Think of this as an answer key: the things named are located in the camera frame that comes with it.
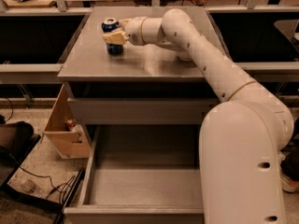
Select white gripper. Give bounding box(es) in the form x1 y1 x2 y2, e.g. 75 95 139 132
102 17 146 46

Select blue pepsi can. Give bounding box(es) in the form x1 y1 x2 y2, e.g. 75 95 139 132
101 18 123 55

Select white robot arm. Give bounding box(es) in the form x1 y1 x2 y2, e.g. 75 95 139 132
102 8 294 224

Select closed grey top drawer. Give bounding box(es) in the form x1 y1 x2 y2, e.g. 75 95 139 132
68 98 218 125

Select grey drawer cabinet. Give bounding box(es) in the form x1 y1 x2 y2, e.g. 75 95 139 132
57 6 237 224

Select open grey middle drawer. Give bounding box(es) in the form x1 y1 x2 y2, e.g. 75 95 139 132
64 125 204 224

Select red item in box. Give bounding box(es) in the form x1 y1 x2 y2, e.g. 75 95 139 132
66 119 77 131

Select cardboard box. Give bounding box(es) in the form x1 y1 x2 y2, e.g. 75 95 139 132
44 86 90 159

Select white orange sneaker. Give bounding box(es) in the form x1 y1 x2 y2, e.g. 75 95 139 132
278 152 299 193

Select black cable on floor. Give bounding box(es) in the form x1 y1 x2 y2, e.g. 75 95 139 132
18 165 78 203

